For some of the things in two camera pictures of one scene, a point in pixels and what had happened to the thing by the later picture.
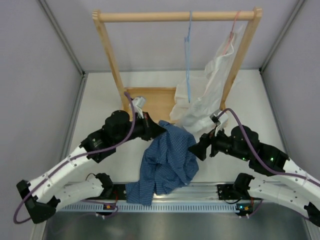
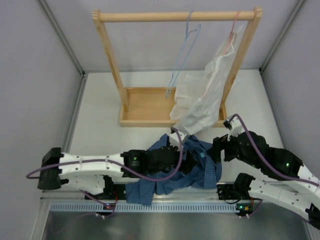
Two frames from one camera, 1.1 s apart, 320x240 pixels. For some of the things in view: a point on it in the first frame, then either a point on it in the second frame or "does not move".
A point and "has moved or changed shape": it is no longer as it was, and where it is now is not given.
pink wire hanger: [231, 31] does not move
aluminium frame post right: [300, 3] does not move
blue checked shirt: [167, 164] has moved or changed shape
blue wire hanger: [187, 58] -> [190, 38]
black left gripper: [151, 129] -> [185, 163]
